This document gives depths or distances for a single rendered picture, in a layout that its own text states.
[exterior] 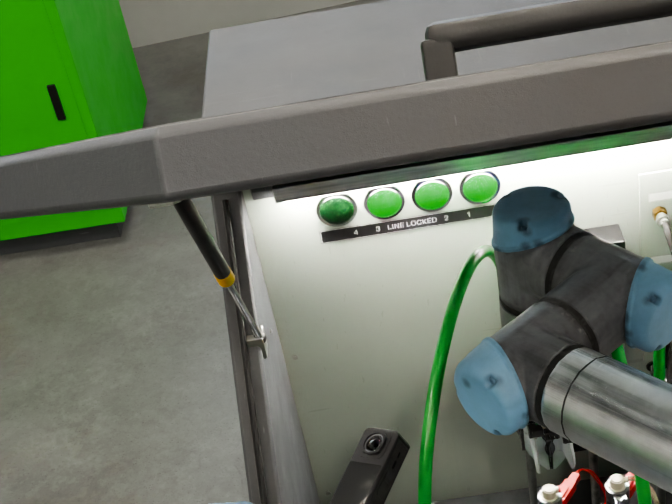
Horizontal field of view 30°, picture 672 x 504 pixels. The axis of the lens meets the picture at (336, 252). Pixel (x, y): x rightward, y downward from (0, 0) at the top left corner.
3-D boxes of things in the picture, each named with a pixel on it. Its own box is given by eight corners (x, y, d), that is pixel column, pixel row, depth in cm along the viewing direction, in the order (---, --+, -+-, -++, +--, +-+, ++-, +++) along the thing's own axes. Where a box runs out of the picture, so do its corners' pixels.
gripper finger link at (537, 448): (530, 503, 135) (523, 442, 129) (521, 463, 139) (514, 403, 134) (559, 499, 134) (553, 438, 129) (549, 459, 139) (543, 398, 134)
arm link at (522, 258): (539, 241, 111) (469, 208, 116) (547, 335, 117) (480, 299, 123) (597, 199, 114) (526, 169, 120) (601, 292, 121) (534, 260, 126)
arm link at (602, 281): (618, 395, 107) (521, 343, 115) (697, 327, 113) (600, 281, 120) (615, 325, 103) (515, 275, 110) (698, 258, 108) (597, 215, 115)
